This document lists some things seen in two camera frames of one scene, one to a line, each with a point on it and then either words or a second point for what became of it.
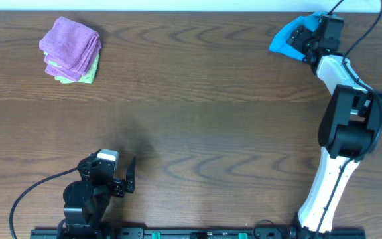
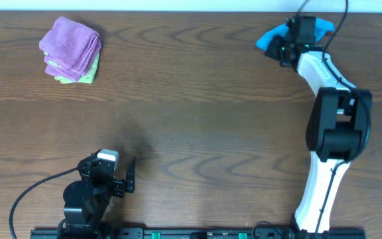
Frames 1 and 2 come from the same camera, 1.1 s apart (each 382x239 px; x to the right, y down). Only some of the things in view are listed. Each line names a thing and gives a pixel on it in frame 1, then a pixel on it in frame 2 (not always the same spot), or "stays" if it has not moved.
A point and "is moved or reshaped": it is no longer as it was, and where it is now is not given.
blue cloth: x=279 y=44 is moved or reshaped
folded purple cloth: x=70 y=48 stays
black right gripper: x=297 y=37 to x=270 y=48
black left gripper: x=119 y=186 stays
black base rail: x=257 y=233 stays
